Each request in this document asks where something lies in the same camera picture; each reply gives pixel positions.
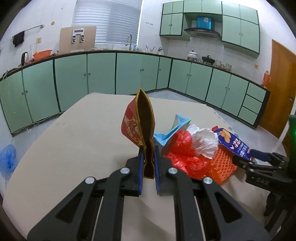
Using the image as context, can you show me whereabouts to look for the blue plastic bag on floor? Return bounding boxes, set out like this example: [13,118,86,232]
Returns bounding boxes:
[0,145,18,176]

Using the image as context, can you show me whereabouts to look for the orange thermos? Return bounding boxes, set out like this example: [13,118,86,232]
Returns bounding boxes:
[261,70,271,88]

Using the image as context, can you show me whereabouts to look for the cardboard box with scale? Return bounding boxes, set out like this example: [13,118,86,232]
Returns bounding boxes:
[59,26,96,54]

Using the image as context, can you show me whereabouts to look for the black wok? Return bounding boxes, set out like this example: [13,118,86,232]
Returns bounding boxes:
[202,55,215,65]

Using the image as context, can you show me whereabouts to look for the green upper kitchen cabinets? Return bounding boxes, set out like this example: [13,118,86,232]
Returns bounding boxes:
[159,1,260,58]

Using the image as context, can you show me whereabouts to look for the orange foam fruit net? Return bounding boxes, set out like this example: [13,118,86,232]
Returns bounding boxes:
[206,145,238,184]

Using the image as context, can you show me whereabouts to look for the dark hanging towel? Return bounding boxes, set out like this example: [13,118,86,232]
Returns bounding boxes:
[13,31,25,48]

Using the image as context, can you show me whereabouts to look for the wall towel bar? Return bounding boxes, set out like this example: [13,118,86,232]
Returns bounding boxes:
[24,24,45,32]

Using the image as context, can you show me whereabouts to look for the white plastic bag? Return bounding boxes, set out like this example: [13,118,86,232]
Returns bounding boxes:
[187,124,218,160]

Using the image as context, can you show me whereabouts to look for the red gold paper bag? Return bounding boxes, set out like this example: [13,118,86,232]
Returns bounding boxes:
[121,89,155,179]

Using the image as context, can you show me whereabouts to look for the brown wooden door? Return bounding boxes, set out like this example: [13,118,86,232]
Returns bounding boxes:
[259,40,295,138]

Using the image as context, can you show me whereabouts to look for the orange plastic basin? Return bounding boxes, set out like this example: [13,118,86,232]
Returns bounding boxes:
[33,50,52,61]

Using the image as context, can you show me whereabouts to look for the blue box on hood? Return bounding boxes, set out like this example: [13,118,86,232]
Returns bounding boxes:
[196,16,212,30]

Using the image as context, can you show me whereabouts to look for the green kitchen cabinets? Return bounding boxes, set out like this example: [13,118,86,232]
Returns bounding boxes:
[159,1,260,58]
[1,51,270,134]

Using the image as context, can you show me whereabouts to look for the light blue milk carton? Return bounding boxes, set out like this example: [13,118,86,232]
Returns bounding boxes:
[154,114,191,147]

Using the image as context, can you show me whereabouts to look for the black range hood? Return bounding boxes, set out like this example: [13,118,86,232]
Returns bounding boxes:
[185,28,221,40]

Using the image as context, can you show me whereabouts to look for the blue snack bag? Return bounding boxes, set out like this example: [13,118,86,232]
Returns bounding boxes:
[212,126,253,161]

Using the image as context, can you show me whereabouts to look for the green lower kitchen cabinets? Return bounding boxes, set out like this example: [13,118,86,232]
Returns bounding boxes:
[1,51,270,134]

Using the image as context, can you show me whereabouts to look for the chrome kitchen faucet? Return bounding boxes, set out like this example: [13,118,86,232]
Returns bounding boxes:
[125,34,132,51]

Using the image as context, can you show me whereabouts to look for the red plastic bag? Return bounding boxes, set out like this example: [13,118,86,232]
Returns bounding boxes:
[165,130,211,180]

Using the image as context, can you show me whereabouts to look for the electric kettle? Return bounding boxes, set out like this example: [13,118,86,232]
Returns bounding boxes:
[21,52,31,66]

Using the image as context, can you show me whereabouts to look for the window with white blinds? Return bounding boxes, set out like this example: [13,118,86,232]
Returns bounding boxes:
[72,0,142,45]

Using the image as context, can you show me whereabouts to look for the white cooking pot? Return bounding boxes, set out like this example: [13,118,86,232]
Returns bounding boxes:
[187,51,198,62]

